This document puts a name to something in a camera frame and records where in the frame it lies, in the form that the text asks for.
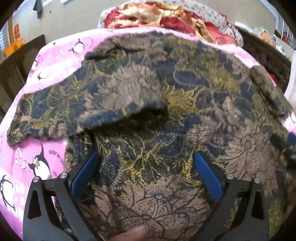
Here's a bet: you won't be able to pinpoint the brown floral patterned garment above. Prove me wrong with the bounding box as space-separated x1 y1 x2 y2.
6 30 293 241

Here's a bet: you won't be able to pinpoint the red and gold floral blanket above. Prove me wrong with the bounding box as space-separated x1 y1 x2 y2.
104 2 238 45

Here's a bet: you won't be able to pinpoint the dark hanging cloth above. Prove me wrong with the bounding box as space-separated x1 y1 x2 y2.
33 0 44 18

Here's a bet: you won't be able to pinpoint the person's left hand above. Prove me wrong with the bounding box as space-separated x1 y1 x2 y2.
109 225 149 241

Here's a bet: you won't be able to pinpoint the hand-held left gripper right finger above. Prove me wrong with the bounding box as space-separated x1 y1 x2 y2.
194 152 270 241

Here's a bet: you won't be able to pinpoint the cluttered small household items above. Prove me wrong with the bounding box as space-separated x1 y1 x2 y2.
252 25 292 58

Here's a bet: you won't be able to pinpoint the white cloth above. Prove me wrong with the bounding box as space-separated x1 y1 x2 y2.
284 46 296 102

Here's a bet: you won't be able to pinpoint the orange box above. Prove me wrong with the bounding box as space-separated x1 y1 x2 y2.
5 38 25 57

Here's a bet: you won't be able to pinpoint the dark wooden furniture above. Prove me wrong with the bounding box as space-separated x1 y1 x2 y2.
0 34 47 116

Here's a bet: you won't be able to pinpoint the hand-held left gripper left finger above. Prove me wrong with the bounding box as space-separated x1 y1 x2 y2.
23 150 100 241

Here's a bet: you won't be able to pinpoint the pink penguin print blanket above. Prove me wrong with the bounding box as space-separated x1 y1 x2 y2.
0 27 296 241

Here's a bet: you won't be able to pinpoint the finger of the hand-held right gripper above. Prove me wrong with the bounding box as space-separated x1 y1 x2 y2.
270 133 296 164

